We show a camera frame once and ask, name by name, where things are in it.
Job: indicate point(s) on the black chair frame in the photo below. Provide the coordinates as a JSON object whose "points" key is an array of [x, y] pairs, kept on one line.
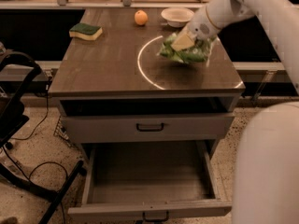
{"points": [[12, 119]]}

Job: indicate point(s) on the green jalapeno chip bag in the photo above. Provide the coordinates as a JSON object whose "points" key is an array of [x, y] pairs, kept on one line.
{"points": [[197, 54]]}

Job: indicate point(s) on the orange fruit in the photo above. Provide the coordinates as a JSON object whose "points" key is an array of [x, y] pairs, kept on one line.
{"points": [[141, 17]]}

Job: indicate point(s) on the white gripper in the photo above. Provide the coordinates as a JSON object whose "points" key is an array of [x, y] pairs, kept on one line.
{"points": [[201, 24]]}

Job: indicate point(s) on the grey drawer cabinet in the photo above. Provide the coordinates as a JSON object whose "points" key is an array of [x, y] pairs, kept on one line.
{"points": [[122, 74]]}

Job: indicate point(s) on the white bowl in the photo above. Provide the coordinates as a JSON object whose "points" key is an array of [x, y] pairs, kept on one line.
{"points": [[177, 16]]}

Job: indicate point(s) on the open grey bottom drawer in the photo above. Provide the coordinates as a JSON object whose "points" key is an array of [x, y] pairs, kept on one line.
{"points": [[150, 182]]}

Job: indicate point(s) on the green and yellow sponge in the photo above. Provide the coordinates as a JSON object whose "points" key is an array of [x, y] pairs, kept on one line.
{"points": [[85, 31]]}

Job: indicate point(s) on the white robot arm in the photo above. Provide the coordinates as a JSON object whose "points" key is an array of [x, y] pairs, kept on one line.
{"points": [[266, 186]]}

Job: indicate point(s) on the closed grey middle drawer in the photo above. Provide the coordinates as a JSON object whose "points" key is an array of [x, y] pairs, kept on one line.
{"points": [[114, 129]]}

